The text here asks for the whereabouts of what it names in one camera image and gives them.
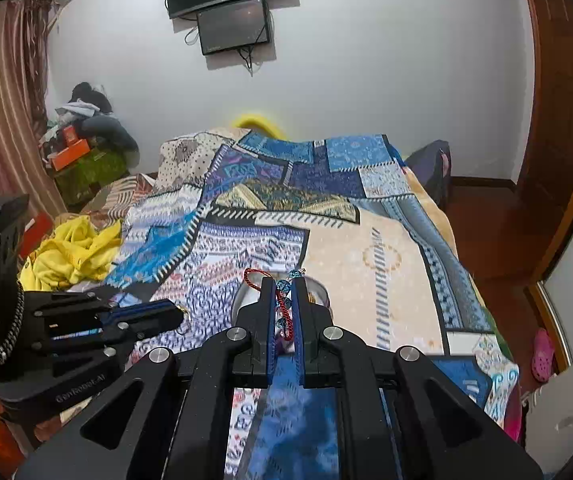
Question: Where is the red cord beaded bracelet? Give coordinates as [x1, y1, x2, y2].
[244, 267, 312, 347]

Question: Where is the brown wooden door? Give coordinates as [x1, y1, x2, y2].
[515, 0, 573, 281]

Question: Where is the green patterned cloth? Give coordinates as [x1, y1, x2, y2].
[54, 147, 130, 206]

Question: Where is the small black monitor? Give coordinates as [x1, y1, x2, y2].
[196, 0, 273, 56]

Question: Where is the pile of clothes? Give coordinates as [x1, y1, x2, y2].
[41, 81, 117, 147]

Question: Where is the purple heart-shaped box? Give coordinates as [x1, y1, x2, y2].
[231, 280, 332, 322]

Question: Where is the striped brown curtain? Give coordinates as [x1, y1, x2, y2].
[0, 0, 67, 221]

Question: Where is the pink clog shoe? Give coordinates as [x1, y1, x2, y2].
[531, 329, 556, 384]

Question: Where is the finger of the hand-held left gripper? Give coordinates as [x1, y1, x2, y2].
[31, 291, 184, 327]
[48, 314, 183, 362]

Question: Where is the orange box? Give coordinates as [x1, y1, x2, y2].
[49, 139, 92, 171]

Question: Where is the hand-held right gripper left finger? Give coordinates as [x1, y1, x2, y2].
[14, 276, 277, 480]

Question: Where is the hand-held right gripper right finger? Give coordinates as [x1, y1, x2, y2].
[291, 276, 544, 480]

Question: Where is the black hanging cable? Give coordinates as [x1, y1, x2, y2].
[236, 47, 263, 77]

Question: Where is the yellow rounded object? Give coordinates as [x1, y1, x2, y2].
[230, 114, 283, 139]

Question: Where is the yellow blanket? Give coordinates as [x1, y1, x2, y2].
[19, 217, 123, 292]

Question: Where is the blue patchwork blanket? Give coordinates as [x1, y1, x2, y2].
[111, 132, 522, 480]

